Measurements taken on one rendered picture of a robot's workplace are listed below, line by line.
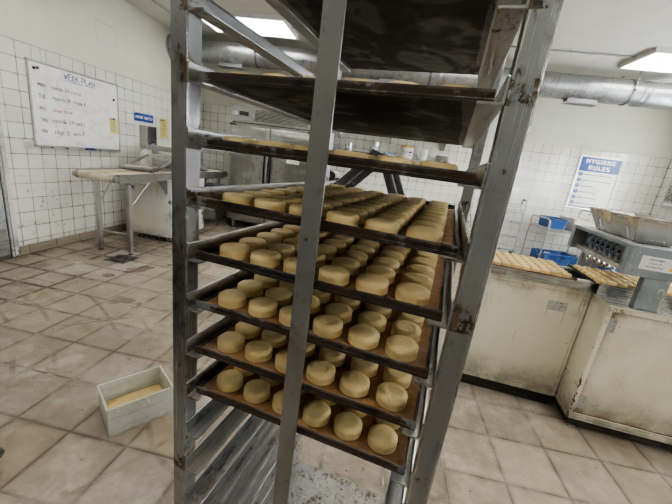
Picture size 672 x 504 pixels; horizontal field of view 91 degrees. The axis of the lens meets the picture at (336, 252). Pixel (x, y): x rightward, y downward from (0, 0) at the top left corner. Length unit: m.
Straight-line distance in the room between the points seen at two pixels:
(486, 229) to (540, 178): 6.37
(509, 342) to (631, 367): 0.61
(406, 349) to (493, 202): 0.24
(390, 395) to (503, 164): 0.37
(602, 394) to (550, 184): 4.74
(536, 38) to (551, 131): 6.40
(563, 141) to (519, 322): 4.82
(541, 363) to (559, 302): 0.43
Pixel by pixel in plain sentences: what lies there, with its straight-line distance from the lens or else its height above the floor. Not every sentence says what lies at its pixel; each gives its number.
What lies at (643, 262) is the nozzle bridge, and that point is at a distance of 2.34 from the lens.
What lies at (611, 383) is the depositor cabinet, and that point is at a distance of 2.59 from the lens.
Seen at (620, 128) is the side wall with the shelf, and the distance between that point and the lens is 7.28.
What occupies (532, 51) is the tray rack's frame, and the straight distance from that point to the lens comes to 0.44.
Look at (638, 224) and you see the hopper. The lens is 2.40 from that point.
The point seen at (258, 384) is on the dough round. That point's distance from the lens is 0.70.
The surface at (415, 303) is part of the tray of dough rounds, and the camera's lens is 0.48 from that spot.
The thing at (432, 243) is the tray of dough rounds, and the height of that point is 1.32.
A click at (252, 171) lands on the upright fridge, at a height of 1.03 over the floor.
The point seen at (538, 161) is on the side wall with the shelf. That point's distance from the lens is 6.76.
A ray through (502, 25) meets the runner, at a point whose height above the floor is 1.58.
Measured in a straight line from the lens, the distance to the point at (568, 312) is 2.52.
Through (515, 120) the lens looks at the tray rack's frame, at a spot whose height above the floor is 1.47.
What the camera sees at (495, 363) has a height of 0.22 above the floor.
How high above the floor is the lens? 1.41
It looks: 16 degrees down
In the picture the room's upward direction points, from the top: 8 degrees clockwise
